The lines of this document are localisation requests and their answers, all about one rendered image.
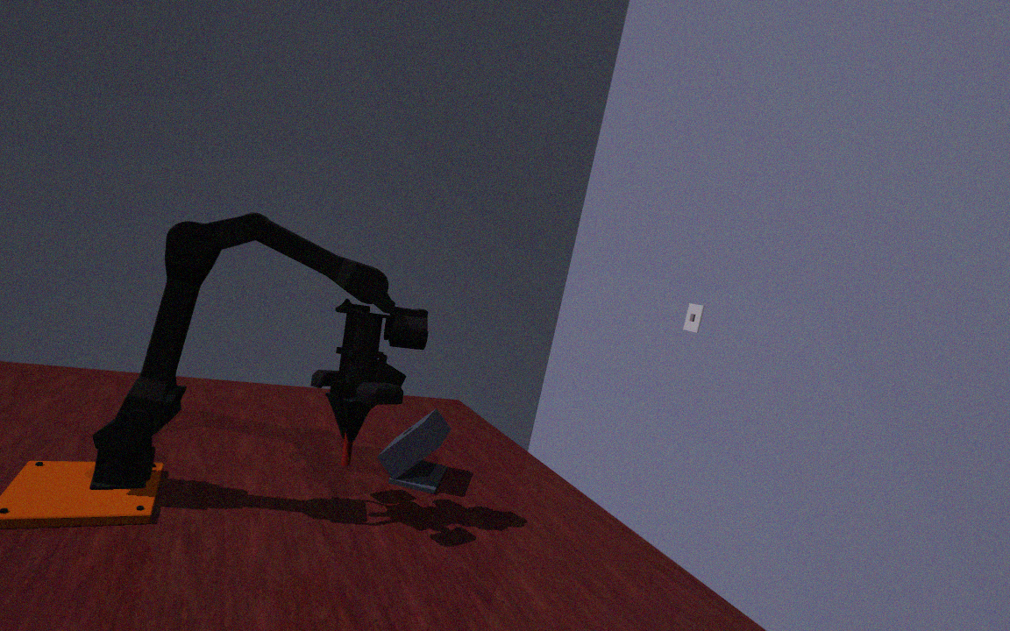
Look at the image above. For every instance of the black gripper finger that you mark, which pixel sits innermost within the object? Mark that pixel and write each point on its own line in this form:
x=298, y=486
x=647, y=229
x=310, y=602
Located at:
x=355, y=413
x=337, y=408

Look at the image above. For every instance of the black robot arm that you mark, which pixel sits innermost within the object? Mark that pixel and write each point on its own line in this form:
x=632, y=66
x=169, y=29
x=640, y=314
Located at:
x=125, y=456

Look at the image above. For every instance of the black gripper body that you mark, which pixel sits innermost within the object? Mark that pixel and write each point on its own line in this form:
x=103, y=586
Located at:
x=356, y=376

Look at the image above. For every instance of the grey sloped panel with hole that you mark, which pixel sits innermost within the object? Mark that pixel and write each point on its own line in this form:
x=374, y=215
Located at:
x=403, y=458

